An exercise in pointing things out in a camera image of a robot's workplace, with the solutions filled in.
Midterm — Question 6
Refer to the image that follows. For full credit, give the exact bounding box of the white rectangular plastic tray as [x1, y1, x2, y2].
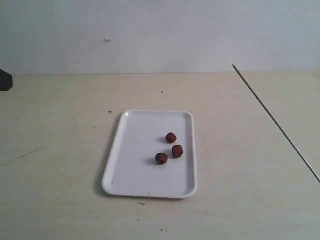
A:
[101, 109, 198, 199]

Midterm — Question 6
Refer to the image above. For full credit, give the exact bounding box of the thin metal skewer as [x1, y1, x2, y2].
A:
[232, 64, 320, 183]

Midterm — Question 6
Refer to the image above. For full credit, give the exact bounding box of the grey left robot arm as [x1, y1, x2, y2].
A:
[0, 69, 13, 91]

